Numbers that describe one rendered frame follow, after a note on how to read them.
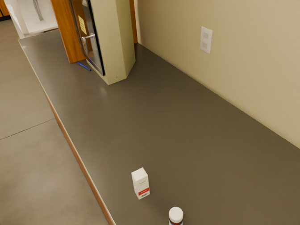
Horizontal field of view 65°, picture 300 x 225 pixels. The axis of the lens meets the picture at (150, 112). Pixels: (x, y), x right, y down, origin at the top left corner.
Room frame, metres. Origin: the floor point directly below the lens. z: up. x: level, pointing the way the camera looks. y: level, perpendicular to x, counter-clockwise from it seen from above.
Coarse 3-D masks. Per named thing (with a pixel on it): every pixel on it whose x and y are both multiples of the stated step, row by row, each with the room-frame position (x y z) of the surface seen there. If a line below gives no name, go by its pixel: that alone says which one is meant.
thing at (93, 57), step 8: (72, 0) 1.29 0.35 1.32; (80, 0) 1.16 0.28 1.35; (88, 0) 1.08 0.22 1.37; (72, 8) 1.32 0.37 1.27; (80, 8) 1.19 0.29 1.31; (88, 8) 1.08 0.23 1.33; (80, 16) 1.22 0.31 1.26; (88, 16) 1.10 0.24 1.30; (88, 24) 1.13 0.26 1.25; (80, 32) 1.28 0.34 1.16; (88, 32) 1.15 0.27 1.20; (80, 40) 1.32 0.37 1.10; (88, 40) 1.18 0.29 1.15; (96, 40) 1.08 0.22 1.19; (88, 48) 1.21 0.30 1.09; (96, 48) 1.09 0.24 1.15; (88, 56) 1.25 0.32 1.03; (96, 56) 1.11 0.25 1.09; (96, 64) 1.14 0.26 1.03
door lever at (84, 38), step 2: (86, 36) 1.10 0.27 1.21; (88, 36) 1.10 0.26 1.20; (90, 36) 1.11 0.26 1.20; (92, 36) 1.10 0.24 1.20; (82, 38) 1.09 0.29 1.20; (84, 38) 1.09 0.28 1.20; (86, 38) 1.09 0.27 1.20; (92, 38) 1.11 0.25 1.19; (84, 40) 1.09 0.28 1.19; (84, 42) 1.09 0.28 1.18; (86, 42) 1.09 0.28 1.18; (84, 44) 1.09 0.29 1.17; (86, 44) 1.09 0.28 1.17; (84, 46) 1.09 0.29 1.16; (86, 46) 1.09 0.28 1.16; (84, 48) 1.09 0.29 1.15; (86, 48) 1.09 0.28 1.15; (86, 50) 1.09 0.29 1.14; (88, 50) 1.09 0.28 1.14; (86, 52) 1.08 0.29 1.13; (88, 52) 1.09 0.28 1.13
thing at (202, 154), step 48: (48, 48) 1.60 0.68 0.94; (144, 48) 1.49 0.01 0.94; (48, 96) 1.01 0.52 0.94; (96, 96) 0.98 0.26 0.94; (144, 96) 0.95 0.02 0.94; (192, 96) 0.92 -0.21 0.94; (96, 144) 0.65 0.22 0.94; (144, 144) 0.63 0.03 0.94; (192, 144) 0.62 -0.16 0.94; (240, 144) 0.60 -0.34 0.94; (288, 144) 0.58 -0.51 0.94; (192, 192) 0.41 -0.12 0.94; (240, 192) 0.40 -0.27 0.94; (288, 192) 0.39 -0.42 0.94
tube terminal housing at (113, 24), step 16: (96, 0) 1.09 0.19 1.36; (112, 0) 1.12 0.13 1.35; (128, 0) 1.31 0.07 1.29; (96, 16) 1.08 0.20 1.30; (112, 16) 1.12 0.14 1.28; (128, 16) 1.28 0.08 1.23; (112, 32) 1.11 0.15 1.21; (128, 32) 1.25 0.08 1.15; (112, 48) 1.11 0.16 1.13; (128, 48) 1.22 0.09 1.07; (112, 64) 1.10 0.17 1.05; (128, 64) 1.19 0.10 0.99; (112, 80) 1.09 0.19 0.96
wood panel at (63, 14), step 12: (60, 0) 1.38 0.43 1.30; (132, 0) 1.59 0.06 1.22; (60, 12) 1.37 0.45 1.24; (132, 12) 1.59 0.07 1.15; (60, 24) 1.36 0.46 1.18; (72, 24) 1.39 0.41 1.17; (132, 24) 1.58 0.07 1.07; (72, 36) 1.38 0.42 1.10; (72, 48) 1.37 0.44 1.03; (72, 60) 1.36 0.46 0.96
